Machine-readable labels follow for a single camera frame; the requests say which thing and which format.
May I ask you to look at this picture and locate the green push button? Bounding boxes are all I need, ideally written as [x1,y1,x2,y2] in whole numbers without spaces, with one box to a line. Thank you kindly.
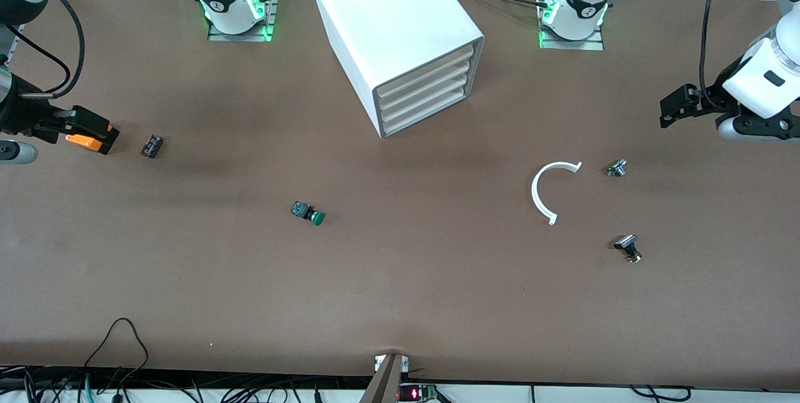
[291,201,326,227]

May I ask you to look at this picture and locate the white tray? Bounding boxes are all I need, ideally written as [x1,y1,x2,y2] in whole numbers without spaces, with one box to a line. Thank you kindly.
[382,87,467,137]

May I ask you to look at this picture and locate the black square push button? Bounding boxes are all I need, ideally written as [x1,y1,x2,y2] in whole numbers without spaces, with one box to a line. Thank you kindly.
[613,234,643,264]

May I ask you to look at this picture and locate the orange box with black base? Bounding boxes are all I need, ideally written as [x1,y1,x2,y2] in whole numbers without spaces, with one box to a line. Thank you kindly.
[65,124,121,156]

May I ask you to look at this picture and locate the black device with red light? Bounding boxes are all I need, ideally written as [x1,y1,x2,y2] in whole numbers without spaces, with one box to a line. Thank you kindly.
[399,383,439,403]

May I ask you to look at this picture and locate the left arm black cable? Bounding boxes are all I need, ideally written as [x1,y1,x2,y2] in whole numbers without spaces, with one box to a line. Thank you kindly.
[699,0,729,107]

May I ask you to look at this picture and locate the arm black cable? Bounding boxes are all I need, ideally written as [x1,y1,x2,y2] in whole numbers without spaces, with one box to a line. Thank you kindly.
[699,0,729,107]
[5,0,86,96]

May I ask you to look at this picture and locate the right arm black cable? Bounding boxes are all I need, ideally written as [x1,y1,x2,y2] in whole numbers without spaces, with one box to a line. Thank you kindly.
[5,0,86,96]

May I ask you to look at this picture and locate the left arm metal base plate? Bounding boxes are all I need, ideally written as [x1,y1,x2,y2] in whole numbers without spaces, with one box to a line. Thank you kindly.
[538,0,606,51]

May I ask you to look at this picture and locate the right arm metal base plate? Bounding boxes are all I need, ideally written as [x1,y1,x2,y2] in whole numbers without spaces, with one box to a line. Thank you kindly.
[207,0,279,42]

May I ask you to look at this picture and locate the white half ring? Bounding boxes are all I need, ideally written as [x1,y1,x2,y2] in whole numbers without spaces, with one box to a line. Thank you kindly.
[531,161,583,226]

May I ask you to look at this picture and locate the looped black cable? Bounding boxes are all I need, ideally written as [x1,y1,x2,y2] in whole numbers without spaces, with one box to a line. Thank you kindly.
[83,318,150,386]

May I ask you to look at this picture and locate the black cable below table edge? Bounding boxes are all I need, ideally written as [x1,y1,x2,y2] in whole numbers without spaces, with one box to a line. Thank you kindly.
[630,384,693,402]

